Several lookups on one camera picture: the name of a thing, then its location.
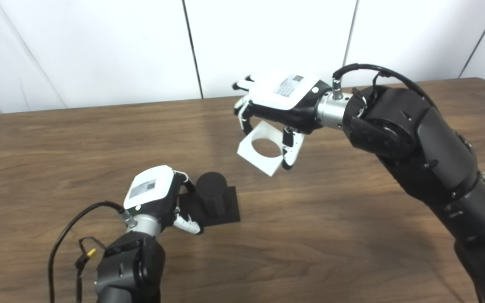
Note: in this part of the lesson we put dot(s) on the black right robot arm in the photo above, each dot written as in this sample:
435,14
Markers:
427,151

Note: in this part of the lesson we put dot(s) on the white square piece with hole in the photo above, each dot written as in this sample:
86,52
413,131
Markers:
249,151

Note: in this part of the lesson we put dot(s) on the black peg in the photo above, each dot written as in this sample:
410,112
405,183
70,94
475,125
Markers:
212,189

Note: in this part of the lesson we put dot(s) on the black and white left hand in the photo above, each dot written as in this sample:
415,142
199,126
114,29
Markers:
150,187

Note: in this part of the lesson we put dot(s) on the black and white right hand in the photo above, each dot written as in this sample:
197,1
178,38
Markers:
284,94

